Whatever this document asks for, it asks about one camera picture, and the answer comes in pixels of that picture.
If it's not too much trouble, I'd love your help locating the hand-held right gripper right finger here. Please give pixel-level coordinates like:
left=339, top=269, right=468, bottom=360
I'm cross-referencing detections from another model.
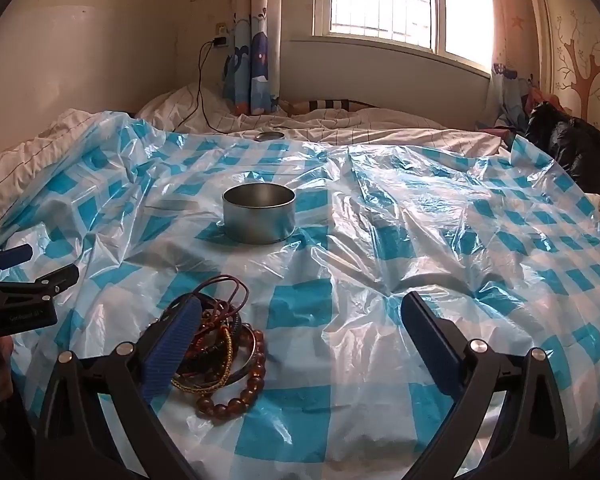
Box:
left=401, top=290, right=571, bottom=480

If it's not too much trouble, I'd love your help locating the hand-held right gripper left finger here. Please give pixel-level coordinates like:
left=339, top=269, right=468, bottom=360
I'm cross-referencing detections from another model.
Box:
left=34, top=296, right=203, bottom=480

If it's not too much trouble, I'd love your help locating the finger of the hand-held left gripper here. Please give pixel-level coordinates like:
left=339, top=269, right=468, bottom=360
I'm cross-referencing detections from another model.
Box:
left=0, top=263, right=80, bottom=307
left=0, top=244, right=34, bottom=282

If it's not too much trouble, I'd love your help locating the gold braided bracelet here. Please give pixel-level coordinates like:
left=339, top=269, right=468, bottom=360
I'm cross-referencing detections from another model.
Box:
left=171, top=326, right=232, bottom=394

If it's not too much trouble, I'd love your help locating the red cord bracelet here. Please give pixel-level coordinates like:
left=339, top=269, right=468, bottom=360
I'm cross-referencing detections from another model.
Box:
left=194, top=275, right=251, bottom=323

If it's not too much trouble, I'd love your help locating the amber bead bracelet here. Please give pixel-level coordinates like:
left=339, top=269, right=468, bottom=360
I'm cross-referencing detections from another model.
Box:
left=196, top=329, right=267, bottom=419

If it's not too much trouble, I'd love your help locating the round metal tin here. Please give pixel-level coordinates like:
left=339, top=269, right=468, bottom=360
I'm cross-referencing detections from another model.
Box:
left=222, top=184, right=297, bottom=245

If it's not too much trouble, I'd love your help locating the blue checkered plastic sheet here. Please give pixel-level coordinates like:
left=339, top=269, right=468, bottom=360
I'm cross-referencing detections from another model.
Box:
left=0, top=110, right=600, bottom=480

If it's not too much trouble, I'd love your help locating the striped pillow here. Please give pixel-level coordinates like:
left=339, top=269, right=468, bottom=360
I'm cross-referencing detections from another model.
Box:
left=280, top=98, right=381, bottom=117

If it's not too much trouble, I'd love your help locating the blue cartoon curtain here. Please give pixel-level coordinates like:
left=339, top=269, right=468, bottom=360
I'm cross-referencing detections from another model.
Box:
left=487, top=60, right=537, bottom=132
left=222, top=0, right=284, bottom=117

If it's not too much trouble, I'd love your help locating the black charger with cable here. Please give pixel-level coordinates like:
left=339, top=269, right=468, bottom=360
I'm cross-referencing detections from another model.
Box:
left=177, top=22, right=230, bottom=136

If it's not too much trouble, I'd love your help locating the tree wall sticker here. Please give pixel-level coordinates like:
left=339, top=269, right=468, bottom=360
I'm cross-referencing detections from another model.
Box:
left=554, top=7, right=600, bottom=117

